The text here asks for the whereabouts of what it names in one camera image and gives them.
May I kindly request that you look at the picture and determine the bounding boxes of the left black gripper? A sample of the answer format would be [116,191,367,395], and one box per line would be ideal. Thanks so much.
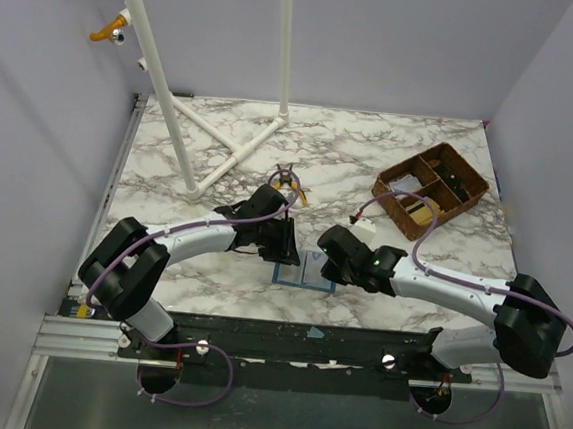
[252,214,304,268]

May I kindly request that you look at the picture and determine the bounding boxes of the white blue credit card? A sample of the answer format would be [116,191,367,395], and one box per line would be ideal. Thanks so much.
[303,251,325,281]

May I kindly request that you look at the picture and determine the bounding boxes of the blue card holder wallet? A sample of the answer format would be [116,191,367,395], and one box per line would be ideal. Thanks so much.
[272,249,336,294]

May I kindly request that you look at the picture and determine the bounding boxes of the gold VIP credit card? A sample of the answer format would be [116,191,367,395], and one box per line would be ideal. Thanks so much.
[399,197,442,228]

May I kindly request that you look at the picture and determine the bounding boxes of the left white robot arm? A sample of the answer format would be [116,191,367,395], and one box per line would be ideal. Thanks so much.
[77,184,300,359]

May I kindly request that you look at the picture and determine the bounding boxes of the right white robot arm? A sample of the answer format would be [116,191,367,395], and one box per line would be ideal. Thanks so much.
[317,225,567,380]

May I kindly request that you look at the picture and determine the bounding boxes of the yellow item in basket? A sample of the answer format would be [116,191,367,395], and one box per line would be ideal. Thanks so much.
[408,197,444,229]

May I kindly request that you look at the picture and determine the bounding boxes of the white packets in basket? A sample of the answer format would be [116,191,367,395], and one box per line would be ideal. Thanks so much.
[387,173,423,193]

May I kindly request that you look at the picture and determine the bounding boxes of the brown woven basket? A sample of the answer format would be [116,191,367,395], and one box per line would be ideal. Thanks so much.
[372,143,489,241]

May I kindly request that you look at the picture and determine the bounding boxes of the black item in basket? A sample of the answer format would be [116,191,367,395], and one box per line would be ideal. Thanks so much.
[428,160,470,203]

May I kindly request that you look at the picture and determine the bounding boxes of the orange brass tap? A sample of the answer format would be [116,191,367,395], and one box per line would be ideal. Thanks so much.
[88,9,131,45]

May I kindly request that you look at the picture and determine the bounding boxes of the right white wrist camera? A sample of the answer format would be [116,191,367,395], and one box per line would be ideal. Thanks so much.
[349,218,377,243]

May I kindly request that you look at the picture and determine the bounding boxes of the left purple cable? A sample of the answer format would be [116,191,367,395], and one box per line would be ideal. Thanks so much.
[75,153,305,417]

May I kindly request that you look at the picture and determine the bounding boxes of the purple cable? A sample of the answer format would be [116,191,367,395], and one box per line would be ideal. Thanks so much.
[75,153,305,417]
[333,187,573,429]

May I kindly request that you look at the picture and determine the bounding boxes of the yellow handled pliers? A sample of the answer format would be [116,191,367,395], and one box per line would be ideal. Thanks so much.
[268,163,309,206]

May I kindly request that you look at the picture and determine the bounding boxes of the aluminium extrusion rail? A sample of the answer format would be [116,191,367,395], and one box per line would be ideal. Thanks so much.
[33,315,562,395]

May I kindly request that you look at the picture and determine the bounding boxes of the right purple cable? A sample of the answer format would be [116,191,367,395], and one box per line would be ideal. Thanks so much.
[333,187,573,429]

